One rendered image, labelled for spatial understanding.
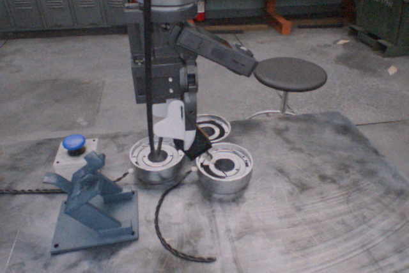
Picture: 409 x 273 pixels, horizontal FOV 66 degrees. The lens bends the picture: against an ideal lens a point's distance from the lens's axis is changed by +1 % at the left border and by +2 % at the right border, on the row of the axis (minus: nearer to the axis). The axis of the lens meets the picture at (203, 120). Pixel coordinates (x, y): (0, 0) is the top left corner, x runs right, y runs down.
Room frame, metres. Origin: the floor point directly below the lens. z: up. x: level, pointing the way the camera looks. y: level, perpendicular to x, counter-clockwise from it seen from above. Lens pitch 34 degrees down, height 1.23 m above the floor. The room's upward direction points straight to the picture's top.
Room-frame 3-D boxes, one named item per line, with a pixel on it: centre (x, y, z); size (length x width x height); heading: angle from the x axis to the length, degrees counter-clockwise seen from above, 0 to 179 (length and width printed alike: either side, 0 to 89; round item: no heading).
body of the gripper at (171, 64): (0.38, 0.05, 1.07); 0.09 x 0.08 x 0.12; 101
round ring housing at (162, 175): (0.46, 0.09, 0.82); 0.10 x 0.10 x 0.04
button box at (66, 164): (0.46, 0.25, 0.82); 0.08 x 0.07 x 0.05; 99
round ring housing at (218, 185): (0.44, -0.04, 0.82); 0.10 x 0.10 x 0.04
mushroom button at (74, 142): (0.46, 0.24, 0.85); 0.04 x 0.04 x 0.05
